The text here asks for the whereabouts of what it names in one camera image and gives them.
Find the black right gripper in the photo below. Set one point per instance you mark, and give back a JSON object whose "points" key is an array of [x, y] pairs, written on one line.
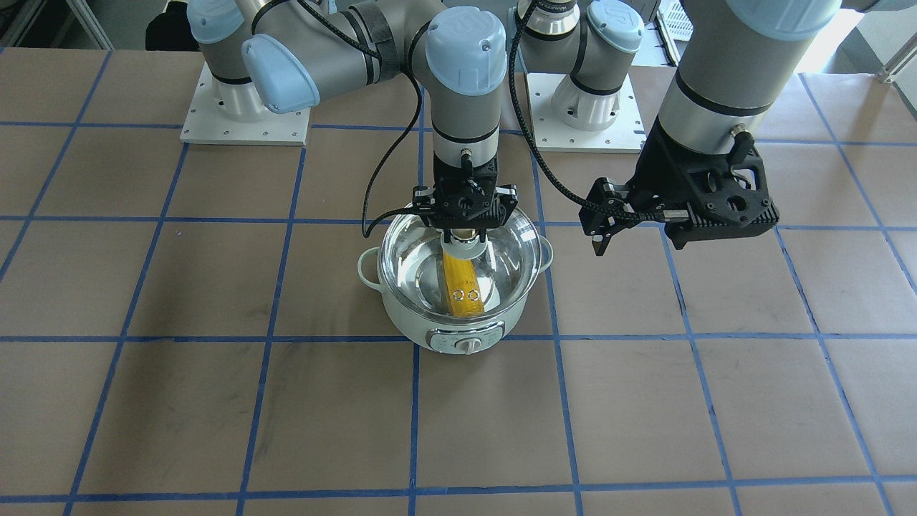
{"points": [[422, 203]]}

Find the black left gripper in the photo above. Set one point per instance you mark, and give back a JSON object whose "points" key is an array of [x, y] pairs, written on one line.
{"points": [[650, 177]]}

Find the glass pot lid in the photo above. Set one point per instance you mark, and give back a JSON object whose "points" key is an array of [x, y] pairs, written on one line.
{"points": [[410, 263]]}

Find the yellow corn cob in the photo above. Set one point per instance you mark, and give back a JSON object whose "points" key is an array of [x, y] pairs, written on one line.
{"points": [[463, 294]]}

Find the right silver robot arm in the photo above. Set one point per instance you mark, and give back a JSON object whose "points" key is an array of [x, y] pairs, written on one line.
{"points": [[271, 58]]}

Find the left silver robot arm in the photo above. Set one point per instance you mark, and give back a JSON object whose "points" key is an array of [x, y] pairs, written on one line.
{"points": [[740, 56]]}

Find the white electric cooking pot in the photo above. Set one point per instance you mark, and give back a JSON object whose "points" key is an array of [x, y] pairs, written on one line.
{"points": [[461, 337]]}

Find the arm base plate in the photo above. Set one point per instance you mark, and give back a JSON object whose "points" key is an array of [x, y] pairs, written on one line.
{"points": [[224, 114], [565, 118]]}

